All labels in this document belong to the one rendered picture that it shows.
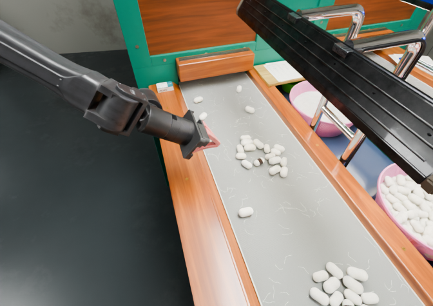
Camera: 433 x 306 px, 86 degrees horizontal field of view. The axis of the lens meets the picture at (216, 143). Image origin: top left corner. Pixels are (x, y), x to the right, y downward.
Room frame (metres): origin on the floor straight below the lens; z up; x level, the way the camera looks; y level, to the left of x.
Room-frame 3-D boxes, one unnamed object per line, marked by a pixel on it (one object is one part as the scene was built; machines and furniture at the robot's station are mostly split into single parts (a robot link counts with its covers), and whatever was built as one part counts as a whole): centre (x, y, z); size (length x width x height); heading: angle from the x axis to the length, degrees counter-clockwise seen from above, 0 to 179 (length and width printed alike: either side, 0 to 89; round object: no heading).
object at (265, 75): (0.90, -0.34, 0.77); 0.33 x 0.15 x 0.01; 108
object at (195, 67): (0.85, 0.00, 0.83); 0.30 x 0.06 x 0.07; 108
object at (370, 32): (1.05, -0.64, 0.83); 0.30 x 0.06 x 0.07; 108
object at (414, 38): (0.46, -0.27, 0.90); 0.20 x 0.19 x 0.45; 18
